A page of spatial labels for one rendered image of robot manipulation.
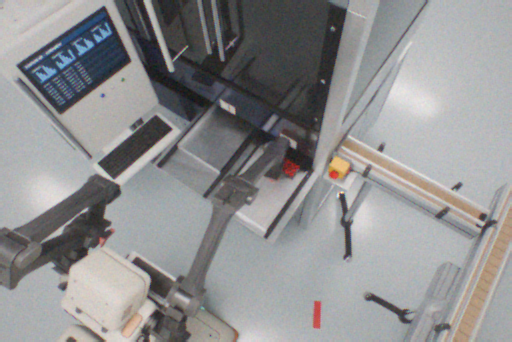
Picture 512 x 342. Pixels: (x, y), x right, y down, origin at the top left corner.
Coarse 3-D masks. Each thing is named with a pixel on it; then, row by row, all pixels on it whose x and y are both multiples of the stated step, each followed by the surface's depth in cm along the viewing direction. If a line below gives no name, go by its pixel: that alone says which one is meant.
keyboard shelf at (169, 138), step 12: (168, 120) 201; (132, 132) 199; (180, 132) 198; (108, 144) 196; (156, 144) 195; (168, 144) 196; (144, 156) 192; (96, 168) 190; (132, 168) 189; (120, 180) 186
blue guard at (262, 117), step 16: (144, 48) 181; (160, 64) 185; (176, 64) 174; (192, 80) 177; (208, 80) 168; (208, 96) 181; (224, 96) 170; (240, 96) 161; (240, 112) 173; (256, 112) 164; (272, 112) 156; (272, 128) 167; (288, 128) 158; (304, 144) 161
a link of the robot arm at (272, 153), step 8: (272, 144) 145; (264, 152) 137; (272, 152) 138; (280, 152) 141; (256, 160) 130; (264, 160) 131; (272, 160) 135; (248, 168) 124; (256, 168) 125; (264, 168) 128; (232, 176) 117; (240, 176) 117; (248, 176) 119; (256, 176) 121; (248, 184) 116; (256, 192) 114; (248, 200) 112
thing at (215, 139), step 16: (208, 112) 190; (224, 112) 192; (192, 128) 185; (208, 128) 188; (224, 128) 188; (240, 128) 188; (256, 128) 187; (192, 144) 185; (208, 144) 184; (224, 144) 184; (240, 144) 180; (208, 160) 180; (224, 160) 180
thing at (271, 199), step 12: (252, 156) 177; (264, 180) 175; (288, 180) 174; (300, 180) 171; (264, 192) 172; (276, 192) 172; (288, 192) 171; (252, 204) 170; (264, 204) 169; (276, 204) 169; (252, 216) 167; (264, 216) 167; (276, 216) 164; (264, 228) 161
